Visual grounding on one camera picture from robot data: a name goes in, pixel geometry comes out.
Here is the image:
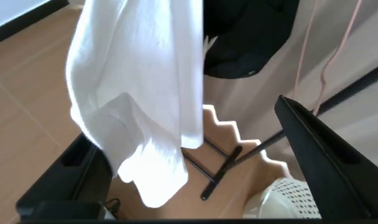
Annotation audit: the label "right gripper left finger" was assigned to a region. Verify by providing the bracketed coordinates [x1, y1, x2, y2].
[15, 133, 114, 220]

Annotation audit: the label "white garment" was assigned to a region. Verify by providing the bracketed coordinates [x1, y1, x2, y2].
[65, 0, 205, 208]

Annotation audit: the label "pink clothes hanger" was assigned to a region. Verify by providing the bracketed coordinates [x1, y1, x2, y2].
[293, 0, 363, 116]

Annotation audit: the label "white laundry basket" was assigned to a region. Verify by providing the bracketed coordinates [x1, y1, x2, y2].
[242, 177, 322, 220]

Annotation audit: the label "black clothes rack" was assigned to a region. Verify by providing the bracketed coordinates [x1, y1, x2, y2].
[181, 60, 378, 202]

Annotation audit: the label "beige curtain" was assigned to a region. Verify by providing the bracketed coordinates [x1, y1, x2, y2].
[203, 0, 378, 181]

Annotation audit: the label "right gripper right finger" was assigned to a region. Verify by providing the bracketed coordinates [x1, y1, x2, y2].
[274, 95, 378, 218]

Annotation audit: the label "black shorts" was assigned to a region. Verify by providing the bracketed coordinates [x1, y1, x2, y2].
[203, 0, 301, 80]

